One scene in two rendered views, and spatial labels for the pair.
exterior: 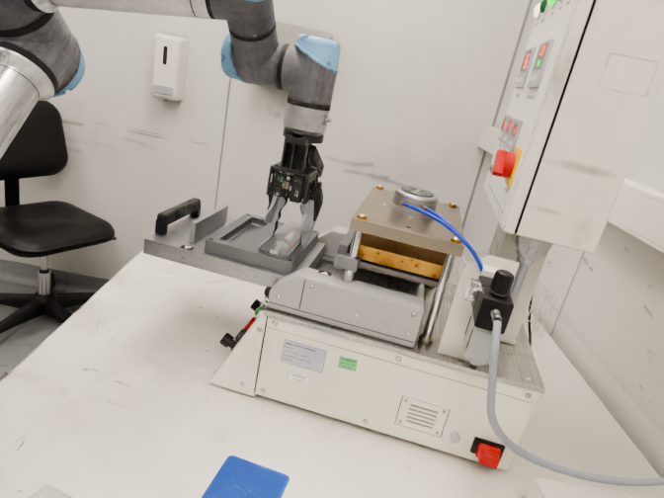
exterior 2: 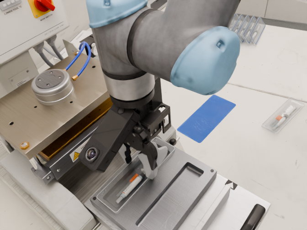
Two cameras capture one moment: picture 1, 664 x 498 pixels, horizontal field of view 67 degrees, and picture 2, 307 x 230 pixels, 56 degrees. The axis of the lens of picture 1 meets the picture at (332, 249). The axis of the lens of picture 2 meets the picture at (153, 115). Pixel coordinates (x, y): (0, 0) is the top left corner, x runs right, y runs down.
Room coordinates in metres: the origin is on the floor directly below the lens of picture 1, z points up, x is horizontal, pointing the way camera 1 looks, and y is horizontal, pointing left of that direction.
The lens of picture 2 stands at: (1.15, 0.32, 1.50)
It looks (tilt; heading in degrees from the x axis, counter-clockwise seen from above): 45 degrees down; 216
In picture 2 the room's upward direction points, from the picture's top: 7 degrees counter-clockwise
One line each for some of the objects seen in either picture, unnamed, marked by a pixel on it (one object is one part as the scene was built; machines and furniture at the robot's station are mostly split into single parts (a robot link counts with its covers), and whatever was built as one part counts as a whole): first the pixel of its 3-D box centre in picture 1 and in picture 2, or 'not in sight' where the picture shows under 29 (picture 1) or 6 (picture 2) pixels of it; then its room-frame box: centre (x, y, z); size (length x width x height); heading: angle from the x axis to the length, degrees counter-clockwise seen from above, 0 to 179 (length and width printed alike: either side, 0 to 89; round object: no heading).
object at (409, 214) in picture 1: (425, 231); (58, 91); (0.85, -0.16, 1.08); 0.31 x 0.24 x 0.13; 172
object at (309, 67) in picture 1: (312, 72); (122, 30); (0.88, 0.09, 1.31); 0.09 x 0.08 x 0.11; 82
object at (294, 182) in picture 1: (296, 165); (139, 112); (0.88, 0.09, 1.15); 0.09 x 0.08 x 0.12; 172
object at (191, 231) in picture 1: (242, 240); (174, 203); (0.92, 0.18, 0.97); 0.30 x 0.22 x 0.08; 82
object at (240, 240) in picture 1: (266, 240); (155, 187); (0.91, 0.13, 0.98); 0.20 x 0.17 x 0.03; 172
